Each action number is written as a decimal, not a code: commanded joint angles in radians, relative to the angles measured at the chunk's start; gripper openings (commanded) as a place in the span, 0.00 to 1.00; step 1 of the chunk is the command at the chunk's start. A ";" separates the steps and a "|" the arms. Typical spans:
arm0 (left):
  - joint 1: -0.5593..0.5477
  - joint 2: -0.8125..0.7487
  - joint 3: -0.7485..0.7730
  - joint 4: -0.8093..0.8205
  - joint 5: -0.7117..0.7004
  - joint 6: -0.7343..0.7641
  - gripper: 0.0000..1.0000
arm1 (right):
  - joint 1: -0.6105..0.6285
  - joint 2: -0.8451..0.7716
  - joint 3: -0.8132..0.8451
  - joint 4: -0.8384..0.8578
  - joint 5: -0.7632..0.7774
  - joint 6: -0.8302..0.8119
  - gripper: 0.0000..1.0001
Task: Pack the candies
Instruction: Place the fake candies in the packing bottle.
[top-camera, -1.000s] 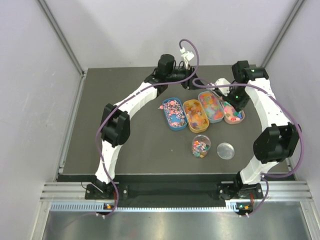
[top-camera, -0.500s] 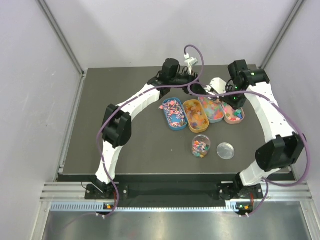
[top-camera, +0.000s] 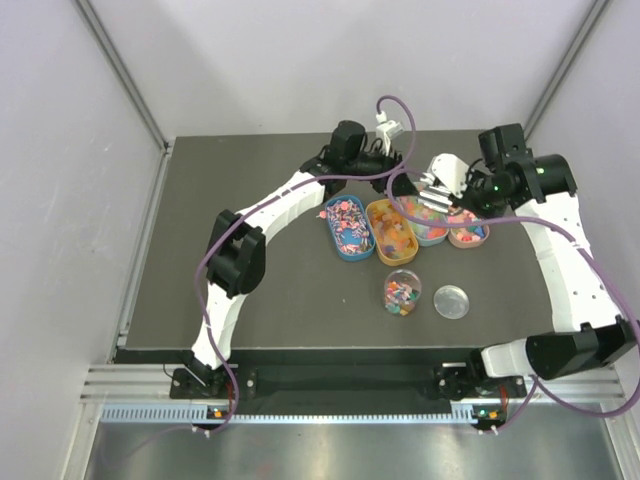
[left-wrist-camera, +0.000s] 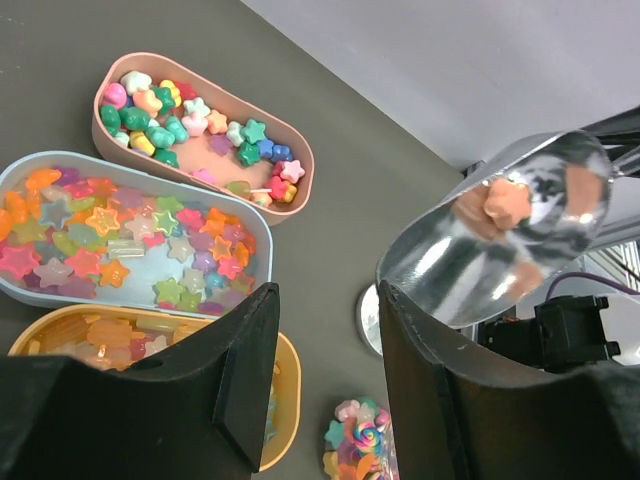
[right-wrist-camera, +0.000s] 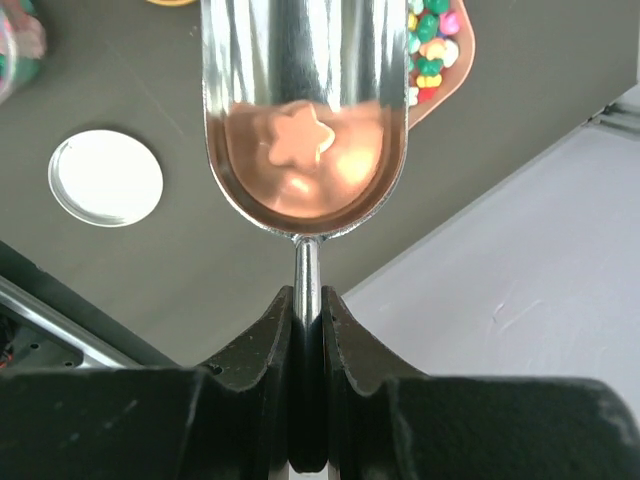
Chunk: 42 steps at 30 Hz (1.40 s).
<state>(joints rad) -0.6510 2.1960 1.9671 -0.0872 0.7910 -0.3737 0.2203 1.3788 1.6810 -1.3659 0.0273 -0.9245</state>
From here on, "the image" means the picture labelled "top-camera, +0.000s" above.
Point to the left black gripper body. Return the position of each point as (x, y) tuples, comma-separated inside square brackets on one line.
[(392, 172)]

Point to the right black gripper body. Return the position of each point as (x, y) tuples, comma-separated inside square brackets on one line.
[(480, 198)]

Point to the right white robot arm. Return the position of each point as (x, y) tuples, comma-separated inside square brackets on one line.
[(590, 329)]

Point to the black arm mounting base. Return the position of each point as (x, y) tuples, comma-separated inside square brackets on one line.
[(438, 382)]

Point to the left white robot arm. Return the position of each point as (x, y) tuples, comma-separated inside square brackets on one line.
[(235, 260)]

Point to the pink tray of star candies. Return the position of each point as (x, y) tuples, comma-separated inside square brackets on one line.
[(464, 231)]

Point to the yellow tray of popsicle candies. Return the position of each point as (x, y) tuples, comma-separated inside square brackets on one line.
[(396, 243)]

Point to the light blue tray of gummies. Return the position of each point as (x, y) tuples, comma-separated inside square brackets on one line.
[(425, 235)]

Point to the blue tray of lollipops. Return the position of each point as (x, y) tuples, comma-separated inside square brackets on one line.
[(349, 228)]

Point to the clear round jar lid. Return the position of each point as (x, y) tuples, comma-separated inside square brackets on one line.
[(451, 302)]

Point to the clear plastic jar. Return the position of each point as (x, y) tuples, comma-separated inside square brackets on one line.
[(401, 292)]

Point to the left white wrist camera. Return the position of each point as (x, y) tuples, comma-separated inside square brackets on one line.
[(387, 130)]

